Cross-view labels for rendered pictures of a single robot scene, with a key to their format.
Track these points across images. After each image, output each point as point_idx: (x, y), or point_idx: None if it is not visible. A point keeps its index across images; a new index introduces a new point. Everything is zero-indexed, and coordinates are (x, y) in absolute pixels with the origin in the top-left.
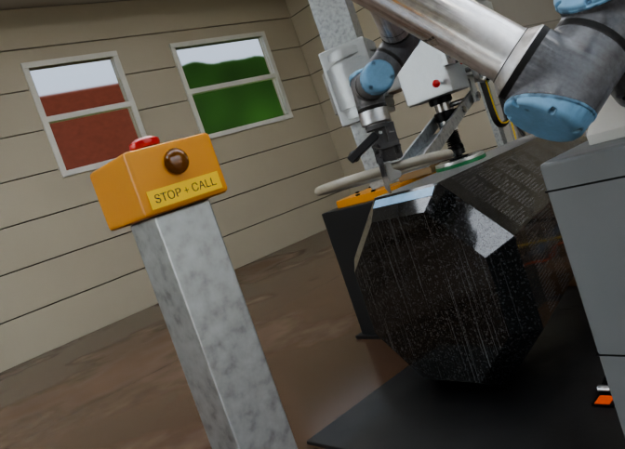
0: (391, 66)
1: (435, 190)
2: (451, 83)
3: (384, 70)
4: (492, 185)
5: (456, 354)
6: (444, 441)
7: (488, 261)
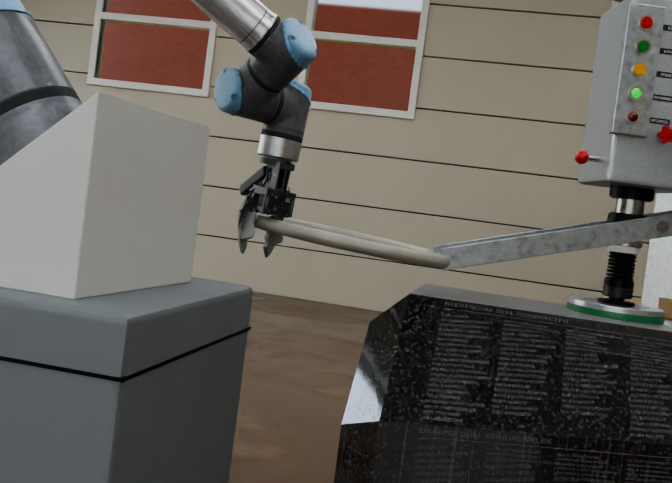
0: (236, 81)
1: (399, 302)
2: (611, 167)
3: (230, 83)
4: (495, 349)
5: None
6: None
7: (342, 432)
